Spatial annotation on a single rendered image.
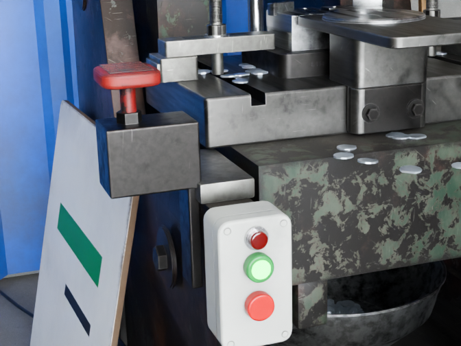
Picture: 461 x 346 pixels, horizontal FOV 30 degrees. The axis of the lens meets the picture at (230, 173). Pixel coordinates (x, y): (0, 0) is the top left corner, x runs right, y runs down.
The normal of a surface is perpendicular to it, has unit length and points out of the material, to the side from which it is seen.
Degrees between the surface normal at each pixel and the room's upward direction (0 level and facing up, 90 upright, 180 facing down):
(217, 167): 0
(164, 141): 90
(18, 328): 0
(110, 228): 78
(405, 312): 105
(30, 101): 90
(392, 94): 90
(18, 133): 90
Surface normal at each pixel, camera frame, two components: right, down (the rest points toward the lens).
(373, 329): 0.28, 0.50
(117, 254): -0.91, -0.07
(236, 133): 0.32, 0.25
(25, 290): -0.03, -0.96
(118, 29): 0.30, -0.03
